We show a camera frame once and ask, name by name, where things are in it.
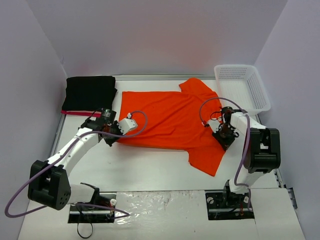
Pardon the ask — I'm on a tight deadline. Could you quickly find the orange t shirt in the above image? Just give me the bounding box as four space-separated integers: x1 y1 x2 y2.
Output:
119 78 225 176

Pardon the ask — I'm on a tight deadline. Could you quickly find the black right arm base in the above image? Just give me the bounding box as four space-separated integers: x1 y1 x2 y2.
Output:
205 190 255 221

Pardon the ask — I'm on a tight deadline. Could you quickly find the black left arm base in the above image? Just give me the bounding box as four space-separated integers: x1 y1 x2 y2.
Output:
67 191 118 224

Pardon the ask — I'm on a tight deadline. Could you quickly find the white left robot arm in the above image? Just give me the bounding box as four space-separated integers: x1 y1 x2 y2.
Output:
27 108 137 211

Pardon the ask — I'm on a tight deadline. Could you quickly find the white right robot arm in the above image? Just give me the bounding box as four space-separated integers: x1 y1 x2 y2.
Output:
212 106 281 207

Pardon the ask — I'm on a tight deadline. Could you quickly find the black folded t shirt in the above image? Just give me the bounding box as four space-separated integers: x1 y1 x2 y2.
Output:
61 75 117 113

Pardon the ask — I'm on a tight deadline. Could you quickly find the white plastic basket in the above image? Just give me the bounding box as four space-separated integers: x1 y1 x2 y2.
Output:
214 64 271 116

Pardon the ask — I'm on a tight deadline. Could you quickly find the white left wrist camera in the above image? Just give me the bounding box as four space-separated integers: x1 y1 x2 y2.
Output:
116 118 138 135

